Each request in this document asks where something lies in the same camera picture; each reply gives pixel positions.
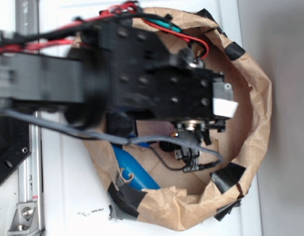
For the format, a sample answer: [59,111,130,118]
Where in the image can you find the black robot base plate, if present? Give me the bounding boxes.
[0,117,31,186]

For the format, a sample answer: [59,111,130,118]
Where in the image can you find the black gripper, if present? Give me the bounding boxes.
[146,48,238,132]

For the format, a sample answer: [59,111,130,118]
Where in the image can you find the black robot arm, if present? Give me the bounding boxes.
[0,20,238,130]

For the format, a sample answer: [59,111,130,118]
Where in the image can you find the blue plastic bottle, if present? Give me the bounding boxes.
[112,143,160,191]

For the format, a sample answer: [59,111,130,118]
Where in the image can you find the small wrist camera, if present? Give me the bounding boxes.
[159,123,215,173]

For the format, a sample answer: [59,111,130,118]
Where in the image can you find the grey braided cable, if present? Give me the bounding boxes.
[0,108,223,165]

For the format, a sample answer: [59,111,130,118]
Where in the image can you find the brown paper bin liner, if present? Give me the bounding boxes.
[84,7,272,231]

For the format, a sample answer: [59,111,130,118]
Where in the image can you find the red wire bundle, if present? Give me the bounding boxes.
[0,0,210,61]

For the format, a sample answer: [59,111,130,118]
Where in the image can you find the metal corner bracket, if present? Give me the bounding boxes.
[7,202,41,236]

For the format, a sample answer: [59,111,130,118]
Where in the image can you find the aluminium extrusion rail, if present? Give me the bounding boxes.
[15,0,46,236]

